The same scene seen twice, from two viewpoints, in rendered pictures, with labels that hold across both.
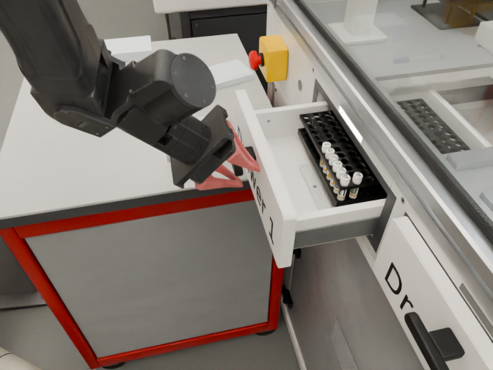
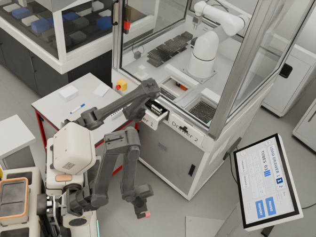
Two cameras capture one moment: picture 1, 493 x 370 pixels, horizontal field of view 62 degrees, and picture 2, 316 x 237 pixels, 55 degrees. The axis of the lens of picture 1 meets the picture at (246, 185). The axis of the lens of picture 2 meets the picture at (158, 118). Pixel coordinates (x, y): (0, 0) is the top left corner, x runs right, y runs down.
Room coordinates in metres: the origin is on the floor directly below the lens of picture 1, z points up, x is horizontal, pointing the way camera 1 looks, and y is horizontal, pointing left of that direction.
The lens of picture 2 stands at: (-0.71, 0.96, 2.49)
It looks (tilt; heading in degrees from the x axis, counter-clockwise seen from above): 47 degrees down; 316
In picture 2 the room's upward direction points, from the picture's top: 11 degrees clockwise
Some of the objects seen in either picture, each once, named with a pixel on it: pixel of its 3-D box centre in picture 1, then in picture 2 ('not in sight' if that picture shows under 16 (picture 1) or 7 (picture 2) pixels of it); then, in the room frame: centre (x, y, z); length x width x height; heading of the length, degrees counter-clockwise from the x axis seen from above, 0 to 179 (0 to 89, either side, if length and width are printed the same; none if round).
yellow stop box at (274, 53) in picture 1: (271, 58); (121, 85); (0.80, -0.05, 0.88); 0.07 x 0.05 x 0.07; 13
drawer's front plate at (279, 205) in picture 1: (260, 169); (142, 114); (0.46, -0.02, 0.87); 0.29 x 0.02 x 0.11; 13
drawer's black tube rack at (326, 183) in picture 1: (381, 153); (159, 102); (0.50, -0.22, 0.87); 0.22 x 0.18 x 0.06; 103
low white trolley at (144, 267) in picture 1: (165, 210); (89, 137); (0.82, 0.24, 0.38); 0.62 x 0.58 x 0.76; 13
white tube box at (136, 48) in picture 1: (128, 53); (68, 93); (1.00, 0.31, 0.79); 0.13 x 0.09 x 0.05; 102
